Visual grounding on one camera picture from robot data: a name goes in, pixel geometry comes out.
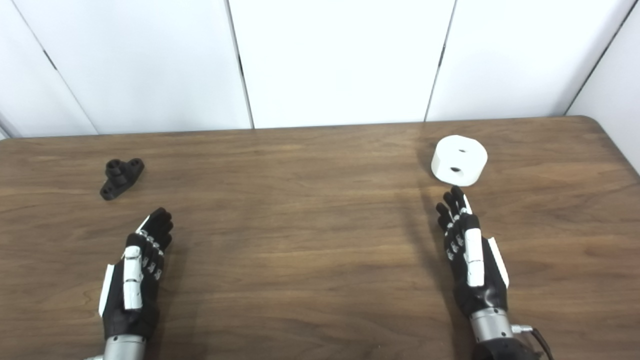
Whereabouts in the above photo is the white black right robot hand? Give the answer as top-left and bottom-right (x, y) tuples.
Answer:
(436, 186), (510, 320)

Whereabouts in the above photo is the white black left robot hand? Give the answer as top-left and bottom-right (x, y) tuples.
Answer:
(98, 207), (174, 341)

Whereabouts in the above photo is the black flanged holder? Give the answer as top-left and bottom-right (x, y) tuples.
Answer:
(99, 158), (146, 201)

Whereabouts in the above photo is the round white piece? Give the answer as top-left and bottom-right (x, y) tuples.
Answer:
(431, 135), (488, 187)

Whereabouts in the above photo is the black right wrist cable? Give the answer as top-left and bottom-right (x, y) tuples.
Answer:
(511, 325), (555, 360)

